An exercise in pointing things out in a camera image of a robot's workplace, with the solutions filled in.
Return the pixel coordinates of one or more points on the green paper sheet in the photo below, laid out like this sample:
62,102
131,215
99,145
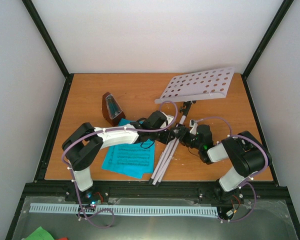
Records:
39,234

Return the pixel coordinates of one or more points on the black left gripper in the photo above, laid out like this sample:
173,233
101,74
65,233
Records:
168,137

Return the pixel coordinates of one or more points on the black aluminium frame post right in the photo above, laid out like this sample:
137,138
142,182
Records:
273,26

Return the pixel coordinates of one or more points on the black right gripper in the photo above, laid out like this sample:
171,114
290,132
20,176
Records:
182,134

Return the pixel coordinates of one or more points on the white tripod music stand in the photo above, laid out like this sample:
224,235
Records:
189,88

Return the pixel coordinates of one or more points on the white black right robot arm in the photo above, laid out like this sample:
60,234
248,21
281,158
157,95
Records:
246,154

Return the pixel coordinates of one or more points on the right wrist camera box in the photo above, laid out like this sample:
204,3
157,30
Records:
193,125

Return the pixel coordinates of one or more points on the blue sheet music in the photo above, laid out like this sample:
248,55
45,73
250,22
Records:
140,155
110,165

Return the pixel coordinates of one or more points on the clear acrylic metronome cover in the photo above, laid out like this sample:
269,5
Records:
113,107

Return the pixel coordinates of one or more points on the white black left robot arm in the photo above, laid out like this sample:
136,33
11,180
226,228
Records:
82,147

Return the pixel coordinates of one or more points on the black front mounting rail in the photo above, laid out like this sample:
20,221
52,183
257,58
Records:
202,192

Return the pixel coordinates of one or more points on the light blue slotted cable duct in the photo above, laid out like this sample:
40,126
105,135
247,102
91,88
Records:
126,210

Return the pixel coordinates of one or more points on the brown wooden metronome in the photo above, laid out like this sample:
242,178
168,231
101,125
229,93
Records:
115,122

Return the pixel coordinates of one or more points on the black aluminium frame post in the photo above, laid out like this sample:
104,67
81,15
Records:
31,9
273,26

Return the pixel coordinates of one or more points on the black aluminium frame post left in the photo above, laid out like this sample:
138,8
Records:
31,9

